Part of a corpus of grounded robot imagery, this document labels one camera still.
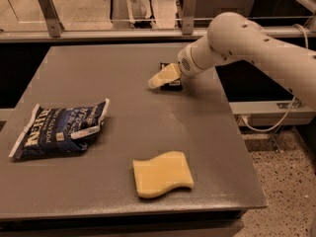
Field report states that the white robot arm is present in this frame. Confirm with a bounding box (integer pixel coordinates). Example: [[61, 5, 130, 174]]
[[148, 12, 316, 111]]

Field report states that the blue potato chip bag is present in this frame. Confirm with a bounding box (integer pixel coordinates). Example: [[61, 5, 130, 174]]
[[9, 98, 110, 160]]

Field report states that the left metal rail bracket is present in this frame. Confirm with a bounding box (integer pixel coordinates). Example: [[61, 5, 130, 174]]
[[38, 0, 64, 38]]

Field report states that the right metal rail bracket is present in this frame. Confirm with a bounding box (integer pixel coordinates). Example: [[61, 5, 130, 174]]
[[182, 0, 197, 35]]

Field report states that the white cable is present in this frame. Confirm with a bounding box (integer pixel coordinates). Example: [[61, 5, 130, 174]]
[[241, 23, 310, 133]]

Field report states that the horizontal metal rail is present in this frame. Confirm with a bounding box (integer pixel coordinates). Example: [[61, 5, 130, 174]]
[[0, 26, 316, 43]]

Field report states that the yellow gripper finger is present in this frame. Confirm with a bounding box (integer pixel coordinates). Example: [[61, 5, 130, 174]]
[[148, 63, 181, 89]]

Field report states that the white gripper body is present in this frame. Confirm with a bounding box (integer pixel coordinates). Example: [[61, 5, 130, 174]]
[[177, 43, 204, 77]]

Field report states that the black rxbar chocolate bar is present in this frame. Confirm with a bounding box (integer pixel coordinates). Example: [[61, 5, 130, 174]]
[[160, 63, 183, 91]]

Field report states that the yellow wavy sponge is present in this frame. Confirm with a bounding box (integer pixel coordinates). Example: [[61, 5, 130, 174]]
[[132, 151, 195, 198]]

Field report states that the metal rail bracket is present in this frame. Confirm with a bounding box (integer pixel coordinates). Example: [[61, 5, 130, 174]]
[[182, 0, 197, 35], [38, 0, 64, 38]]

